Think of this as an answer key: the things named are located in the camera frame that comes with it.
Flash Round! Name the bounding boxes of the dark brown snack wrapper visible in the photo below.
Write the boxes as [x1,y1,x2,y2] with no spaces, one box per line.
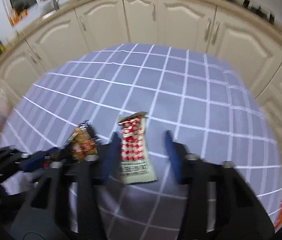
[63,120,101,162]

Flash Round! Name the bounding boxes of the red white snack wrapper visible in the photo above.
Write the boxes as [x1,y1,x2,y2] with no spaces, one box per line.
[118,112,157,184]

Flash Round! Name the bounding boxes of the white tissue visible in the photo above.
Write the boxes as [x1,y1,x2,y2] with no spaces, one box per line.
[1,168,45,195]

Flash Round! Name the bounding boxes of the lower kitchen cabinets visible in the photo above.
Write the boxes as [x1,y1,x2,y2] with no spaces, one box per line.
[0,0,282,164]

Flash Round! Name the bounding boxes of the grey checked tablecloth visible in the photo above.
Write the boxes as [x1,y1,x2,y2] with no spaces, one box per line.
[0,43,282,239]

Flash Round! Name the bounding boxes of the orange box on windowsill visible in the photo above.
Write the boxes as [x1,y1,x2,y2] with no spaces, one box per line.
[8,8,28,26]

